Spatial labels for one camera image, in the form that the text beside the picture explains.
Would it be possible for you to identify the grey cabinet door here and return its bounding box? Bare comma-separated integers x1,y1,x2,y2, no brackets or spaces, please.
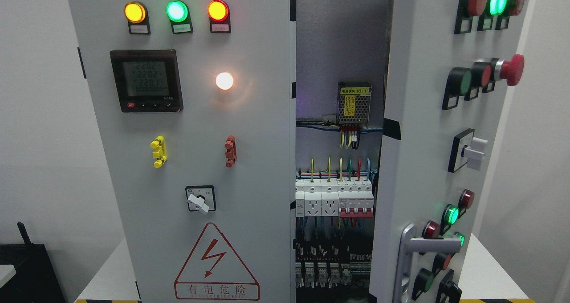
69,0,295,303
369,0,529,303

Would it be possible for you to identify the metal mesh power supply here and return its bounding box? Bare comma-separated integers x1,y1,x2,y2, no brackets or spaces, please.
337,82,372,127

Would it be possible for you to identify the white glowing indicator lamp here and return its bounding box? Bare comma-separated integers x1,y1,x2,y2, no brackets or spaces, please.
215,72,234,90

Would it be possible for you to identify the lower relay terminal row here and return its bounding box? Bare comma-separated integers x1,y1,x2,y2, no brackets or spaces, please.
293,237,372,289

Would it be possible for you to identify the red indicator light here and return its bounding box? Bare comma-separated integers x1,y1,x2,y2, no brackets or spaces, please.
207,0,231,33

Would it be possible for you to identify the red electric hazard warning sticker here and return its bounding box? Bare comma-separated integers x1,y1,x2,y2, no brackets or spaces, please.
174,222,260,301

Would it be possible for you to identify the black digital power meter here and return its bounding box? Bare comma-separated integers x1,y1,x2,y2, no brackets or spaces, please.
110,49,183,113

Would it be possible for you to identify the green indicator light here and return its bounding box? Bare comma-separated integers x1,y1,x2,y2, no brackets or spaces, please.
165,0,193,34

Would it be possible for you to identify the yellow indicator light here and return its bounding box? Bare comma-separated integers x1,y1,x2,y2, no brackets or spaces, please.
123,2,151,35

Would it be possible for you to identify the red emergency stop button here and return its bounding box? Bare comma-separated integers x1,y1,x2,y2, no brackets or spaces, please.
490,54,525,86

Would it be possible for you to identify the black box lower left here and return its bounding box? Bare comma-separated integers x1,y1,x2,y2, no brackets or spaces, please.
0,222,65,303

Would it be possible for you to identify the red handle four-pole breaker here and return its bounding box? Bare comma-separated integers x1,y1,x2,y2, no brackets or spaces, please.
338,178,374,218

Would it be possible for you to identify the white rotary selector switch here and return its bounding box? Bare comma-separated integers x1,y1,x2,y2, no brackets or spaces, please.
185,185,216,214

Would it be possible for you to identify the silver door handle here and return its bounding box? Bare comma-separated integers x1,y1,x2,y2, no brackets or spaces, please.
391,224,461,303

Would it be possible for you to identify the white knob switch right door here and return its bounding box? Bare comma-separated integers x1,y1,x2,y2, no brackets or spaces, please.
448,128,487,173

